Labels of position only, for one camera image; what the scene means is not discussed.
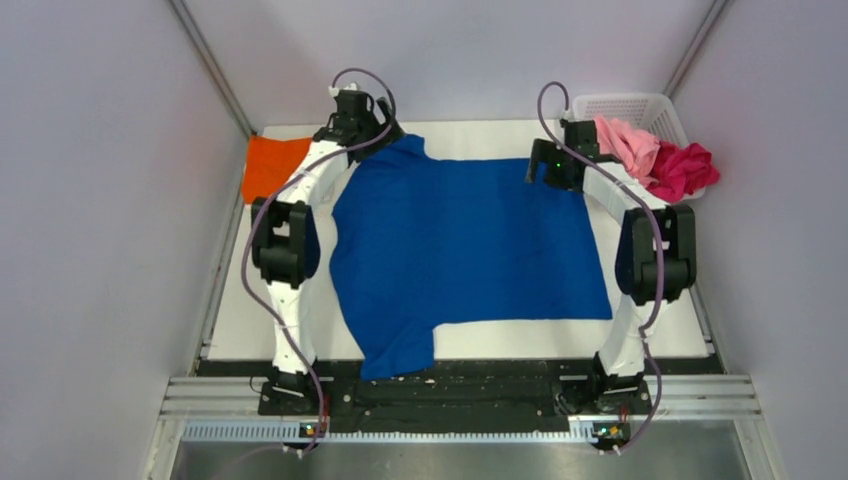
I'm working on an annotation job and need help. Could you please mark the blue t shirt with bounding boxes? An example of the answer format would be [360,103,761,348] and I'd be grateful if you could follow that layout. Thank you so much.
[329,134,613,380]

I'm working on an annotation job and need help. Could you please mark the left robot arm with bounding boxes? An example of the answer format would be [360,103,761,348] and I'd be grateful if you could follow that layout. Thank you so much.
[242,85,404,417]

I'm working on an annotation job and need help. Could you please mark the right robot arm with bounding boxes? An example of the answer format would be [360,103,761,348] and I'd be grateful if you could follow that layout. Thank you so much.
[525,120,697,414]

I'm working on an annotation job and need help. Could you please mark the light pink t shirt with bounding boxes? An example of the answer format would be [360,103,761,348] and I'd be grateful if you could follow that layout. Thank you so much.
[594,115,661,187]

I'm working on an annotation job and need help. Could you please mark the folded orange t shirt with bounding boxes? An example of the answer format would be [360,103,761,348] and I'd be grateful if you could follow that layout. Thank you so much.
[241,135,312,205]

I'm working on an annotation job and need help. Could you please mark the white plastic basket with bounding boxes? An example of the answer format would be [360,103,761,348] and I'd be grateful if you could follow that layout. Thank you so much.
[571,93,708,200]

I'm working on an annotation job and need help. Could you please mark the magenta t shirt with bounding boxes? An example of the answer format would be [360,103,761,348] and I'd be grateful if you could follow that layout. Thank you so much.
[646,141,721,203]

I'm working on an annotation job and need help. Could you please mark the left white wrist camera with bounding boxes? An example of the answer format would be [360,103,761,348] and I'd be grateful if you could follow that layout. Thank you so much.
[328,82,360,98]

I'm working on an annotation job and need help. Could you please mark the left corner aluminium post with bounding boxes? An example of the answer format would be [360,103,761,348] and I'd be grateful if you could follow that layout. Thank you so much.
[165,0,256,138]

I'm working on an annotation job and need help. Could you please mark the corner aluminium post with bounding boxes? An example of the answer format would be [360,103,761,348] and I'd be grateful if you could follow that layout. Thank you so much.
[662,0,733,98]
[165,0,256,138]

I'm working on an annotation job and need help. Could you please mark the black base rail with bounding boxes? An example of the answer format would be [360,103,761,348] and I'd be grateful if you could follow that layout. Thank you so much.
[198,357,723,435]

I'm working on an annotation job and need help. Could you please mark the right corner aluminium post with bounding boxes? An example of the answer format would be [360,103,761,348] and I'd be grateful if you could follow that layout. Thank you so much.
[662,0,733,98]

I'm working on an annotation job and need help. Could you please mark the white slotted cable duct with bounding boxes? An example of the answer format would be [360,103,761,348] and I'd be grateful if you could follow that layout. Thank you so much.
[181,416,616,444]

